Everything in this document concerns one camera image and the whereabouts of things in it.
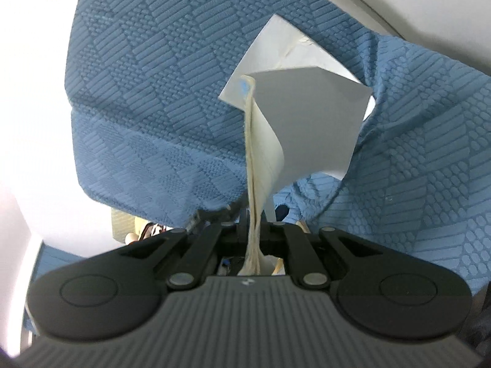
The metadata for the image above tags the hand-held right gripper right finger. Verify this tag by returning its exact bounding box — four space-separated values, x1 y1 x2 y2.
260 220 379 291

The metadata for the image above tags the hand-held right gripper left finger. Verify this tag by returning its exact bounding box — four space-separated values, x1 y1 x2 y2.
119 214 250 291

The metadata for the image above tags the blue textured sofa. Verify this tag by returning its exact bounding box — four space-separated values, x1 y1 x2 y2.
63 0 491 288

